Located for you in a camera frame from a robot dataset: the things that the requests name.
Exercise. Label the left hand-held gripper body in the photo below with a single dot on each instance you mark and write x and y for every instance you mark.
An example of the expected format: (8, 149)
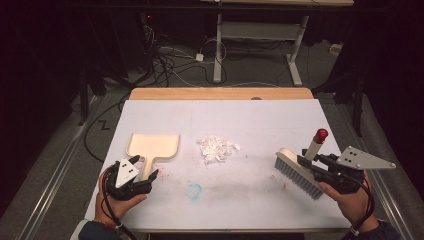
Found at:
(126, 173)

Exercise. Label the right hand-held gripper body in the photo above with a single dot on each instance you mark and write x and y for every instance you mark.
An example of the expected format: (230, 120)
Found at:
(360, 159)

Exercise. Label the cream brush with red cap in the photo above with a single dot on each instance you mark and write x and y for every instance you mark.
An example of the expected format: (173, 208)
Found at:
(288, 166)

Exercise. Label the cream plastic dustpan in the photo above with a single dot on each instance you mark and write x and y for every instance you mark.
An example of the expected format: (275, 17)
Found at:
(153, 146)

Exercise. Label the pile of white paper scraps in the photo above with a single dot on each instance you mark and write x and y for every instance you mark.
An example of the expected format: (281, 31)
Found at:
(217, 149)

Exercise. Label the person's left hand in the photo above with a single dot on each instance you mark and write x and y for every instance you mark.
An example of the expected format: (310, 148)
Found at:
(111, 205)

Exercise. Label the person's right hand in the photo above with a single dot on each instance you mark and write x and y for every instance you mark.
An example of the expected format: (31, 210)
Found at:
(353, 206)

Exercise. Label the black metal stand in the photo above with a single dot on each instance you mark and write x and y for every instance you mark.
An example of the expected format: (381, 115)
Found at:
(83, 100)
(358, 106)

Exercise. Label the white table mat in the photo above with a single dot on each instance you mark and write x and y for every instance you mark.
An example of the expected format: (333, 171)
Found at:
(216, 116)

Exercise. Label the wooden table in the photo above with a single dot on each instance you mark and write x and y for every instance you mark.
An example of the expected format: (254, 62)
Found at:
(216, 93)

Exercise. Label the white power adapter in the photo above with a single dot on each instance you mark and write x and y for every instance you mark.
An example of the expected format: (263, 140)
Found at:
(199, 57)

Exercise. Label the metal floor rail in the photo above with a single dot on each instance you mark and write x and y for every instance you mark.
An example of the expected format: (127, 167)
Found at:
(56, 173)
(390, 206)

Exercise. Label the white metal desk frame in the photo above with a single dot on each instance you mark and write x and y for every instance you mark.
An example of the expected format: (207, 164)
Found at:
(218, 50)

